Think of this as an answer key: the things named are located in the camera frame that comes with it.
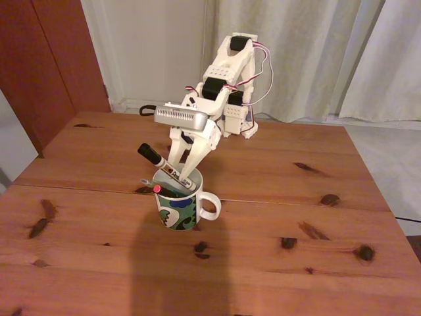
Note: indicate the white marker with black cap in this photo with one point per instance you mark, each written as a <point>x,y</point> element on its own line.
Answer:
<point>164,166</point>

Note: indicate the black pen with red ends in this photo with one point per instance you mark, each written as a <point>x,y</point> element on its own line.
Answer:
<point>164,191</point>

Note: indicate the teal mechanical pencil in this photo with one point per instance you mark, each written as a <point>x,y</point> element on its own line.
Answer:
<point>146,182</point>

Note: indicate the white mug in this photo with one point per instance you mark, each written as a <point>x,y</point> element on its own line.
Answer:
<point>177,210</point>

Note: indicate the wide white curtain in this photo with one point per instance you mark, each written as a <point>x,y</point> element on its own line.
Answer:
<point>329,33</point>

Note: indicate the brown wooden cabinet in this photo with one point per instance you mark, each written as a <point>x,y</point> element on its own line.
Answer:
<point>39,66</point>

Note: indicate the narrow white curtain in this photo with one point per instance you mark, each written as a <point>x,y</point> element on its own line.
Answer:
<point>394,66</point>

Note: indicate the silver camera box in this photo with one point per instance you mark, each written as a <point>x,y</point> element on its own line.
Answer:
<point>181,116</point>

